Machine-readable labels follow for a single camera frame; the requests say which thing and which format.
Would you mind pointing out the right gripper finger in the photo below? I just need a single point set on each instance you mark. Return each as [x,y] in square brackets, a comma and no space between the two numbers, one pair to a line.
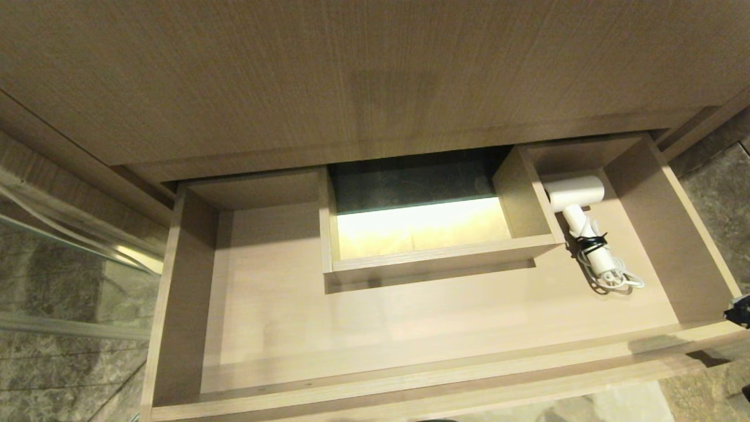
[740,312]

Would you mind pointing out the white hair dryer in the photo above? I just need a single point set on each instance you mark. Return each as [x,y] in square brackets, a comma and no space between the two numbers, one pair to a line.
[577,193]

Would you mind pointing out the light wooden drawer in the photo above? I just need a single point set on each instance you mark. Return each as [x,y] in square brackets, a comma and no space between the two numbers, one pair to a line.
[410,328]

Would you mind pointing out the wooden vanity cabinet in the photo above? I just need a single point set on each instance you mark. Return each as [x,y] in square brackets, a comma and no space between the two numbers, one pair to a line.
[351,76]

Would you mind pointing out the glass shower door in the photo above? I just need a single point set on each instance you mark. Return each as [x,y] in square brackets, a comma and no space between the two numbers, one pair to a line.
[64,281]

